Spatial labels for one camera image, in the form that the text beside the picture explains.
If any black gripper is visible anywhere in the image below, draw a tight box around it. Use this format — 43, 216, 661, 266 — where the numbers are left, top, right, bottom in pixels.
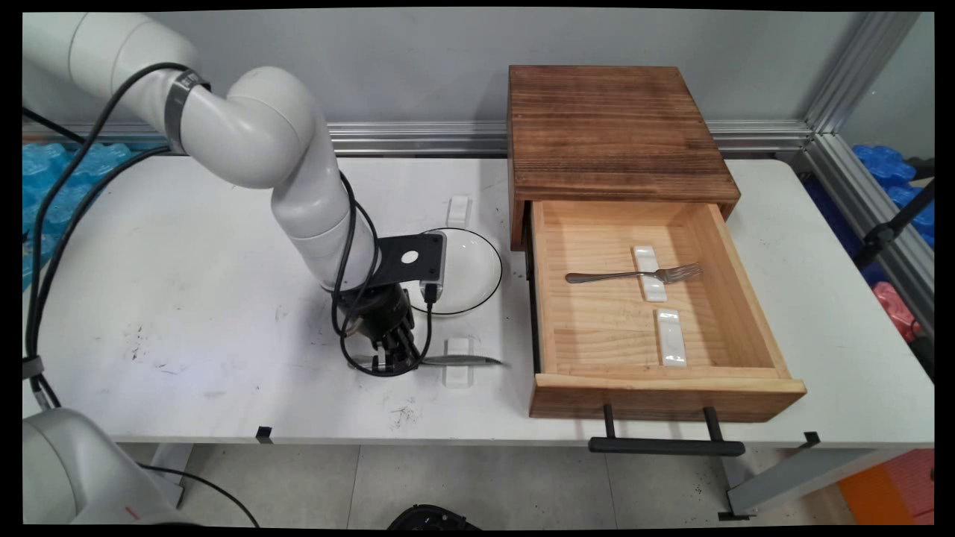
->
337, 283, 423, 374

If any silver table knife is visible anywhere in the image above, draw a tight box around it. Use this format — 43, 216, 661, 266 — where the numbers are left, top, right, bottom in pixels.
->
349, 354, 506, 369

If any white plate with black rim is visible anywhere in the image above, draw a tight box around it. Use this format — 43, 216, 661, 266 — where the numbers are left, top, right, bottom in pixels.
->
407, 227, 504, 316

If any black round floor object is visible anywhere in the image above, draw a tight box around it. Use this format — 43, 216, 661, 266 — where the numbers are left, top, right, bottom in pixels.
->
386, 504, 483, 531

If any light wooden drawer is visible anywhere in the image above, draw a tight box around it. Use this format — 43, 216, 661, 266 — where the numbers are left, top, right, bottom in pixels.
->
526, 200, 808, 424

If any silver fork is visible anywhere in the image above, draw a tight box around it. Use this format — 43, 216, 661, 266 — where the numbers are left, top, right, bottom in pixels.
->
565, 263, 704, 286

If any grey table leg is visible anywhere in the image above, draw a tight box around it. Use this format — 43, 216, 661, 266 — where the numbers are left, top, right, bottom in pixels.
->
148, 444, 195, 509
718, 447, 908, 521

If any dark wooden cabinet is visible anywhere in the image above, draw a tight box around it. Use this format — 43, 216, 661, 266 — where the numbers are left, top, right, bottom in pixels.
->
507, 65, 742, 252

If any light blue foam mat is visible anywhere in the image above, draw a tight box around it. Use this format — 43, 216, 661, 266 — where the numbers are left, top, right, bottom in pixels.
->
22, 142, 154, 292

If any black tripod stand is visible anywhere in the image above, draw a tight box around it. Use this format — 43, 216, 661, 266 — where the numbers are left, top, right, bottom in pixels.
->
851, 178, 935, 271

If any orange foam mat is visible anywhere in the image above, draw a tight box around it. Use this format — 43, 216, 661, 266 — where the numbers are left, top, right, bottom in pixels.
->
837, 447, 935, 526

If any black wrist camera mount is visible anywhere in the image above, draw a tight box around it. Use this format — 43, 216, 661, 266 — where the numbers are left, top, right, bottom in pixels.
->
373, 232, 448, 304

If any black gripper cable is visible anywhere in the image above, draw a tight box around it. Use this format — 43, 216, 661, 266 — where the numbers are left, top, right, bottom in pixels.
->
22, 145, 383, 359

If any aluminium rear frame rail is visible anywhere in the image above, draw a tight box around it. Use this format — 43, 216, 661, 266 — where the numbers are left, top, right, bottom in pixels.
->
22, 119, 814, 160

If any black drawer handle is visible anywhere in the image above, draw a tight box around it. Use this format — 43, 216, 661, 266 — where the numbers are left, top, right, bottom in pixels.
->
588, 405, 747, 457

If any black velcro strap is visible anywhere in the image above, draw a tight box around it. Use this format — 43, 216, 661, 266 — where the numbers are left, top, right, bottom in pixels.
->
164, 69, 211, 155

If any aluminium side frame rail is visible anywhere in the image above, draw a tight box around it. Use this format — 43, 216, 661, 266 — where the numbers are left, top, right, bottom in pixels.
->
795, 133, 935, 338

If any aluminium frame post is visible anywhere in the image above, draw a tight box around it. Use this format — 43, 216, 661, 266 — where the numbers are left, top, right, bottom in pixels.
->
804, 11, 923, 136

